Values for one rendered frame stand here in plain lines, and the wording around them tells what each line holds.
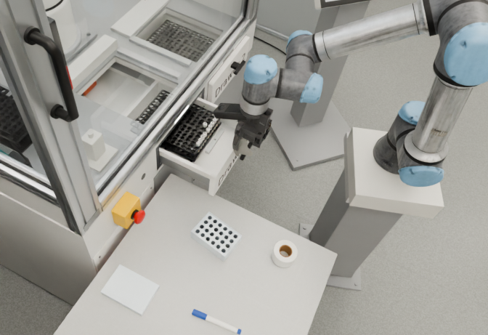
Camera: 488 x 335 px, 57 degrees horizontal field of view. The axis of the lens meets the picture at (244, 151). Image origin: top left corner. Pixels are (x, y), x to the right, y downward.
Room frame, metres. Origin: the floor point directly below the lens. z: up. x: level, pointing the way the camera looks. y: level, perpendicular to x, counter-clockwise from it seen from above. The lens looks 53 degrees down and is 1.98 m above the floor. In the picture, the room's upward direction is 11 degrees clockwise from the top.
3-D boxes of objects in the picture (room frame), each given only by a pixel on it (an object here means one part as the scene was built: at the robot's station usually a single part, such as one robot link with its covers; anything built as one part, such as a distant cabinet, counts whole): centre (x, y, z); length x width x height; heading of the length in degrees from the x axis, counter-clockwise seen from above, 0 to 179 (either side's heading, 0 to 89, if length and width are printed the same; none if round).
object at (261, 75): (0.82, 0.00, 1.20); 0.09 x 0.08 x 0.11; 92
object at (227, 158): (0.83, 0.03, 0.87); 0.29 x 0.02 x 0.11; 163
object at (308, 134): (1.76, -0.34, 0.51); 0.50 x 0.45 x 1.02; 31
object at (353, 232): (0.97, -0.50, 0.38); 0.30 x 0.30 x 0.76; 3
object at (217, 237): (0.58, 0.03, 0.78); 0.12 x 0.08 x 0.04; 63
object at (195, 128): (0.89, 0.22, 0.87); 0.22 x 0.18 x 0.06; 73
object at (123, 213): (0.56, 0.28, 0.88); 0.07 x 0.05 x 0.07; 163
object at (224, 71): (1.18, 0.11, 0.87); 0.29 x 0.02 x 0.11; 163
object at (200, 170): (0.89, 0.23, 0.86); 0.40 x 0.26 x 0.06; 73
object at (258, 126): (0.82, -0.01, 1.04); 0.09 x 0.08 x 0.12; 73
